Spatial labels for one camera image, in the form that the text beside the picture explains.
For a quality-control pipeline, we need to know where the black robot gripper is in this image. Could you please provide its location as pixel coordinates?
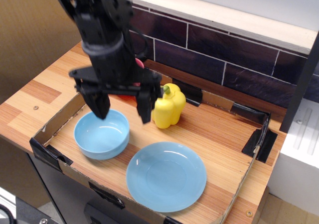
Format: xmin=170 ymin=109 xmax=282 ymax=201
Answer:
xmin=69 ymin=41 xmax=162 ymax=124

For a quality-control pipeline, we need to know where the light blue bowl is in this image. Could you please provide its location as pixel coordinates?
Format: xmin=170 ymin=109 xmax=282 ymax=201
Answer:
xmin=73 ymin=110 xmax=130 ymax=160

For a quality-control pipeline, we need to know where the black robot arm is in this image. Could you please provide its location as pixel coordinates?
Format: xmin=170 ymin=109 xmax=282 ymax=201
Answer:
xmin=59 ymin=0 xmax=162 ymax=123

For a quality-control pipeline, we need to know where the light blue plate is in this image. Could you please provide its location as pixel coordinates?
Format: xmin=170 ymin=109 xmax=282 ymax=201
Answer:
xmin=126 ymin=142 xmax=207 ymax=213

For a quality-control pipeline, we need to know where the cardboard fence with black tape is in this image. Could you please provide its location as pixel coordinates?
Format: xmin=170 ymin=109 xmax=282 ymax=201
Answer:
xmin=26 ymin=68 xmax=286 ymax=224

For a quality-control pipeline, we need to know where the red plastic cup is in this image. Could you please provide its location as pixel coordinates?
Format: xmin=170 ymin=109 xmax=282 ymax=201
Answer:
xmin=118 ymin=58 xmax=145 ymax=99

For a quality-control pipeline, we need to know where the yellow toy bell pepper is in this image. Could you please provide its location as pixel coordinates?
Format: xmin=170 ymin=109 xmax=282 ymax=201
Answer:
xmin=151 ymin=83 xmax=186 ymax=129

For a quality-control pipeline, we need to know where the black device bottom left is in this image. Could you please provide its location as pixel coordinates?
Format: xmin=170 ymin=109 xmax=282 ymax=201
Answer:
xmin=0 ymin=197 xmax=57 ymax=224

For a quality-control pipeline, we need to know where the white block at right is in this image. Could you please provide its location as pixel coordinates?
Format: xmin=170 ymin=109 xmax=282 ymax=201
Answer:
xmin=268 ymin=99 xmax=319 ymax=215

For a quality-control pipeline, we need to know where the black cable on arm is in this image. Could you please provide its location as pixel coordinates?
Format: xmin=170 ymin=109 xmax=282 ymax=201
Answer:
xmin=128 ymin=26 xmax=148 ymax=60

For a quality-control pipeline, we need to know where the black shelf frame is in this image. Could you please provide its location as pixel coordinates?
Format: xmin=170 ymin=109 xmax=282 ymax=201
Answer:
xmin=117 ymin=0 xmax=319 ymax=132

